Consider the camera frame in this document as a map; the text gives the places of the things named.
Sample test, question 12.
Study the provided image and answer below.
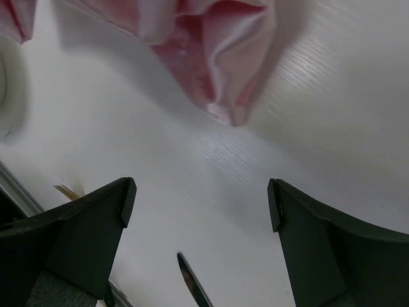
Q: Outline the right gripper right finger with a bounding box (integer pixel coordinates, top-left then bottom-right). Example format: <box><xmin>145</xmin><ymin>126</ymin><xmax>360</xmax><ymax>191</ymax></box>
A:
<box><xmin>267</xmin><ymin>179</ymin><xmax>408</xmax><ymax>306</ymax></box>

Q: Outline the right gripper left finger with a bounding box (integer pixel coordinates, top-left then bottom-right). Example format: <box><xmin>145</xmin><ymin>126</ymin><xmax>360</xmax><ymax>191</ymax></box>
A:
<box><xmin>1</xmin><ymin>177</ymin><xmax>137</xmax><ymax>306</ymax></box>

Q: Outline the gold fork black handle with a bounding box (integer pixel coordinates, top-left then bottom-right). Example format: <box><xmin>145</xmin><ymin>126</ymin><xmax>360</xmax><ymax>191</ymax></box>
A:
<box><xmin>54</xmin><ymin>185</ymin><xmax>85</xmax><ymax>201</ymax></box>

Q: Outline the silver table knife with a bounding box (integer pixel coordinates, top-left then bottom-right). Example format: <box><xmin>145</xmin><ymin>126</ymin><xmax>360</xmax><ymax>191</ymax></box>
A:
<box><xmin>177</xmin><ymin>252</ymin><xmax>213</xmax><ymax>307</ymax></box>

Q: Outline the white ceramic bowl plate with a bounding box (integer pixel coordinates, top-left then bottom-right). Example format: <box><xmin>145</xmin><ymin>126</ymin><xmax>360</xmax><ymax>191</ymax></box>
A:
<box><xmin>0</xmin><ymin>54</ymin><xmax>7</xmax><ymax>105</ymax></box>

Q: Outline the pink satin placemat cloth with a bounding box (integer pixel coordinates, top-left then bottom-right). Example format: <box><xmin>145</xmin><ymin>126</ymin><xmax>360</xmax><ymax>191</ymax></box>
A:
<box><xmin>0</xmin><ymin>0</ymin><xmax>288</xmax><ymax>128</ymax></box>

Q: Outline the aluminium front rail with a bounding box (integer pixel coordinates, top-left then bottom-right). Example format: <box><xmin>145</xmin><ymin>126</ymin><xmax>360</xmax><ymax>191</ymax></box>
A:
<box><xmin>1</xmin><ymin>162</ymin><xmax>45</xmax><ymax>217</ymax></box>

